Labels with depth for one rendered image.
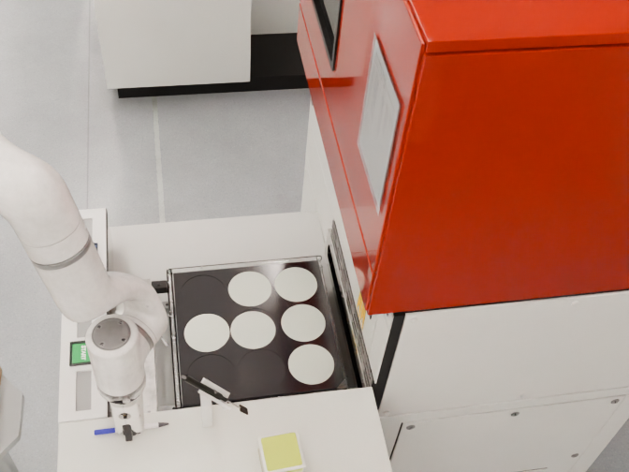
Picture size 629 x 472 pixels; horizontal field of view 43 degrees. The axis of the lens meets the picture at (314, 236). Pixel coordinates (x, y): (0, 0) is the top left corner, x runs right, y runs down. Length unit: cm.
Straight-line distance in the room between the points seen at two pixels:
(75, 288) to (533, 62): 71
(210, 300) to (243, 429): 37
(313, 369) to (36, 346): 139
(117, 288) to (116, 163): 218
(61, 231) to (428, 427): 105
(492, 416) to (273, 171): 176
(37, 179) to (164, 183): 224
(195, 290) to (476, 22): 103
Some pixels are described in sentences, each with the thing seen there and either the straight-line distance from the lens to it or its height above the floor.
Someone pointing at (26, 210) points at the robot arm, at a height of 159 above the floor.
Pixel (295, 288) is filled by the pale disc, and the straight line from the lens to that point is 187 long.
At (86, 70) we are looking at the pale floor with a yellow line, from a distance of 391.
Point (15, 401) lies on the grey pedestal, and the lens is 187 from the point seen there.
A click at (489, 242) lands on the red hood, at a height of 141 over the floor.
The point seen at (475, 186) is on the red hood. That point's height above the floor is 155.
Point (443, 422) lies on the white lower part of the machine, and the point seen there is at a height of 76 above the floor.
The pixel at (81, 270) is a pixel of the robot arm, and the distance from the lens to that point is 120.
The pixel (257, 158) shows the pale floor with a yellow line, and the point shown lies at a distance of 342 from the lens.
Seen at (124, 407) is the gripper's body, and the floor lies 114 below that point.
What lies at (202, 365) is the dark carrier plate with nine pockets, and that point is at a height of 90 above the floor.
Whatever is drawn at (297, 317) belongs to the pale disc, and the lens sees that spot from 182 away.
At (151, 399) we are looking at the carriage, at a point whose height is 88.
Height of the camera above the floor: 240
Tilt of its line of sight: 50 degrees down
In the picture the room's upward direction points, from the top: 7 degrees clockwise
